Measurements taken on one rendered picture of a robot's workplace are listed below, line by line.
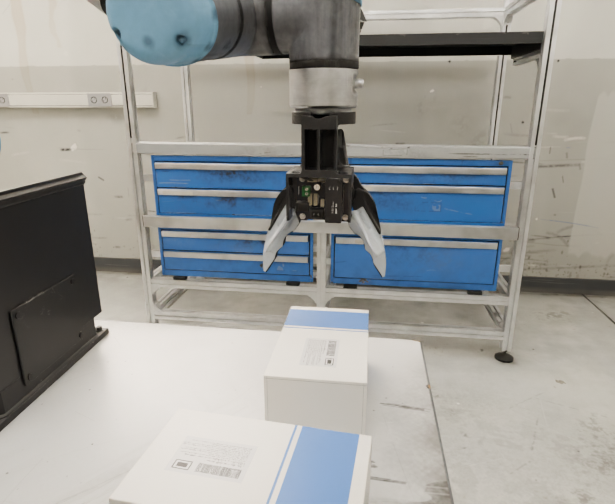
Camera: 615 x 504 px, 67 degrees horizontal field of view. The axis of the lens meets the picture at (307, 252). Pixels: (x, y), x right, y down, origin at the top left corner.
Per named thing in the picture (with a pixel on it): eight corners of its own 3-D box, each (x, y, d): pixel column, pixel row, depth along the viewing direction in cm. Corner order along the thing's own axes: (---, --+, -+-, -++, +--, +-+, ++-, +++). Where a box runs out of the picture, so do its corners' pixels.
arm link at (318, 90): (295, 72, 55) (365, 71, 54) (295, 113, 56) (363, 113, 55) (283, 68, 48) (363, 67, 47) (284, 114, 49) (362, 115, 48)
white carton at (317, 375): (292, 356, 76) (291, 305, 73) (366, 361, 74) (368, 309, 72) (265, 440, 57) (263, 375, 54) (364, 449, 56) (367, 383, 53)
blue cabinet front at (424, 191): (330, 282, 213) (332, 157, 196) (495, 290, 204) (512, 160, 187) (330, 284, 210) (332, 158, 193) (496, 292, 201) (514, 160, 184)
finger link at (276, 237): (237, 270, 56) (280, 209, 53) (249, 254, 61) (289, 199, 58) (258, 285, 56) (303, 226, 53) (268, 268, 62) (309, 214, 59)
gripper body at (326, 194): (283, 226, 51) (281, 112, 48) (295, 209, 60) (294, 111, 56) (353, 229, 51) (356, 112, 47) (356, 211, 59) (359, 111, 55)
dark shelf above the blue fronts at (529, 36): (262, 62, 230) (262, 49, 229) (517, 59, 215) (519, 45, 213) (237, 52, 188) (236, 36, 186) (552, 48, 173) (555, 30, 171)
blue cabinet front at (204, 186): (163, 274, 223) (151, 154, 206) (313, 281, 214) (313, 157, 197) (160, 276, 221) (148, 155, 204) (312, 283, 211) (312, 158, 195)
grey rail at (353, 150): (139, 151, 213) (138, 141, 212) (530, 157, 192) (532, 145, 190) (128, 153, 204) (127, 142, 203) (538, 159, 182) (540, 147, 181)
